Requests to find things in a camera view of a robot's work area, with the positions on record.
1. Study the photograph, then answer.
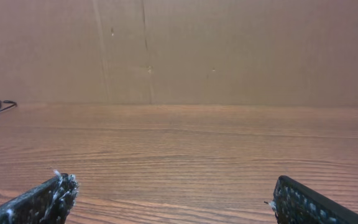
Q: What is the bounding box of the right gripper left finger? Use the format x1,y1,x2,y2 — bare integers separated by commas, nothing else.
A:
0,173,79,224

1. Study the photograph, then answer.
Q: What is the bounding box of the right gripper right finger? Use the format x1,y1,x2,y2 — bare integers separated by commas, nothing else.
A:
270,175,358,224

